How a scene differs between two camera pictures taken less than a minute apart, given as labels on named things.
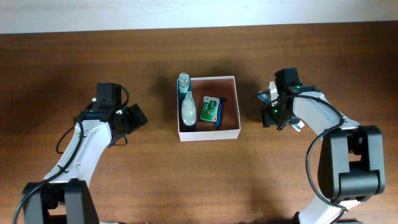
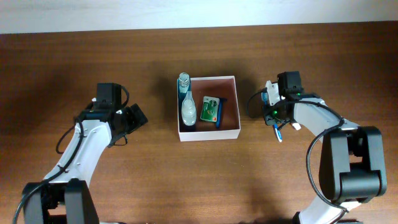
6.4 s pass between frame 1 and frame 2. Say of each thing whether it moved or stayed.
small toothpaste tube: stayed
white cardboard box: stayed
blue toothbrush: moved
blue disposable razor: stayed
